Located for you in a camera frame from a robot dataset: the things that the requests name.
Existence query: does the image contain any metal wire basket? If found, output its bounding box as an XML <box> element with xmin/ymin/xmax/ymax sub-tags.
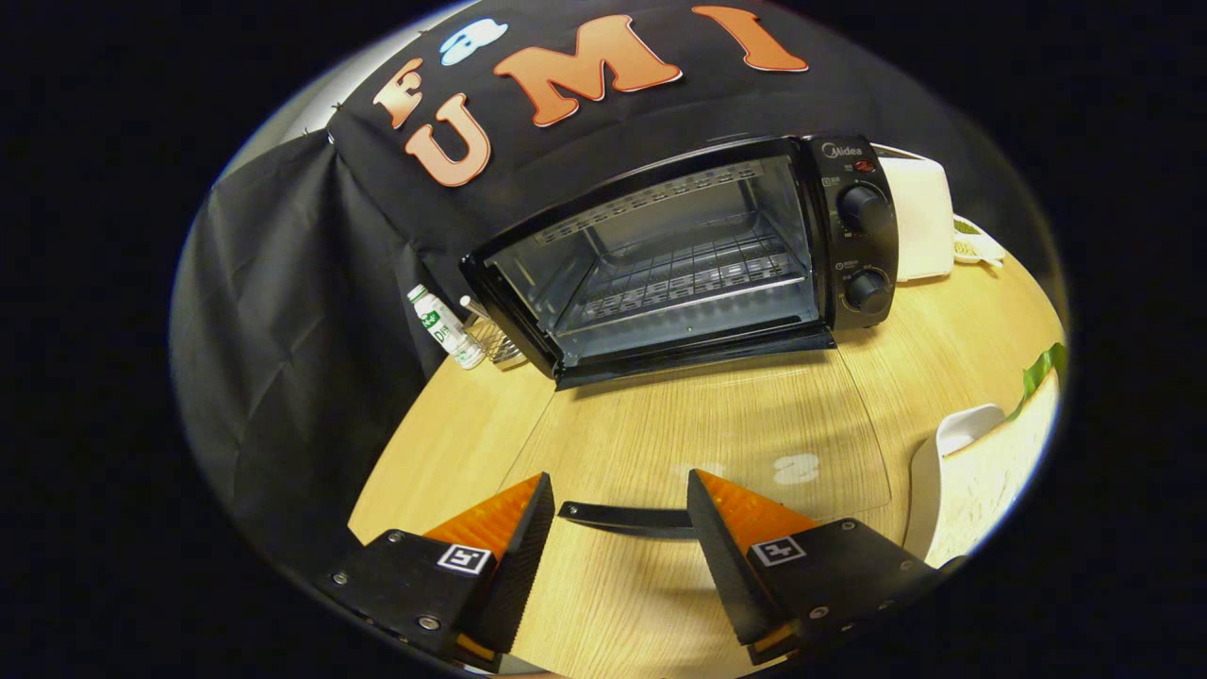
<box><xmin>459</xmin><ymin>295</ymin><xmax>527</xmax><ymax>367</ymax></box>

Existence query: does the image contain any black backdrop cloth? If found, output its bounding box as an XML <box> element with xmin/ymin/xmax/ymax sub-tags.
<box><xmin>170</xmin><ymin>0</ymin><xmax>1038</xmax><ymax>576</ymax></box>

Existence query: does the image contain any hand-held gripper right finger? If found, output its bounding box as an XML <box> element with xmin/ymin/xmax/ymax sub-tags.
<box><xmin>686</xmin><ymin>468</ymin><xmax>967</xmax><ymax>666</ymax></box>

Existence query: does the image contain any black toaster oven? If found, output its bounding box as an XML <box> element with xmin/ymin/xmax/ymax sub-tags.
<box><xmin>459</xmin><ymin>134</ymin><xmax>900</xmax><ymax>540</ymax></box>

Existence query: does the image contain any lettuce bread sandwich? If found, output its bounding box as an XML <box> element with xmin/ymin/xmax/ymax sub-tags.
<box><xmin>929</xmin><ymin>341</ymin><xmax>1068</xmax><ymax>567</ymax></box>

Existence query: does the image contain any white divided bean dish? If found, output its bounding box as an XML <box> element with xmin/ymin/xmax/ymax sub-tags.
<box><xmin>952</xmin><ymin>215</ymin><xmax>1008</xmax><ymax>270</ymax></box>

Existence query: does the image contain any white bottle green label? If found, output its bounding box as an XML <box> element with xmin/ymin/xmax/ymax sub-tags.
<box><xmin>407</xmin><ymin>285</ymin><xmax>487</xmax><ymax>371</ymax></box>

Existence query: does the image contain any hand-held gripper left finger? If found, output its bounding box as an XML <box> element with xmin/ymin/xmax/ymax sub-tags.
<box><xmin>325</xmin><ymin>472</ymin><xmax>557</xmax><ymax>672</ymax></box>

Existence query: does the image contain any white bread toaster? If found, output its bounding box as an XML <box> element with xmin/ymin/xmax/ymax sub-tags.
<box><xmin>872</xmin><ymin>143</ymin><xmax>956</xmax><ymax>284</ymax></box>

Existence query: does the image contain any white plastic tray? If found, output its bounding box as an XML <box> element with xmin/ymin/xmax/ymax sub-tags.
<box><xmin>903</xmin><ymin>404</ymin><xmax>1008</xmax><ymax>562</ymax></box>

